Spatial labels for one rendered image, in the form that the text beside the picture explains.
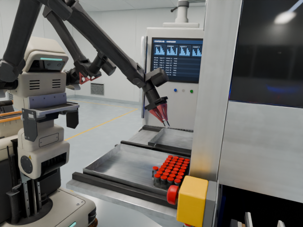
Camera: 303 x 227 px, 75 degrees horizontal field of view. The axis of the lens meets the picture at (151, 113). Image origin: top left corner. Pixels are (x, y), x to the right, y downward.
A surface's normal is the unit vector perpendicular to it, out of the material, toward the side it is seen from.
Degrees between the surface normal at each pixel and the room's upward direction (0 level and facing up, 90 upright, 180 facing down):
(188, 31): 90
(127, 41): 90
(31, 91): 98
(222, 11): 90
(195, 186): 0
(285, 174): 90
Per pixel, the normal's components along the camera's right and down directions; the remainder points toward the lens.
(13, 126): 0.89, 0.18
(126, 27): -0.35, 0.20
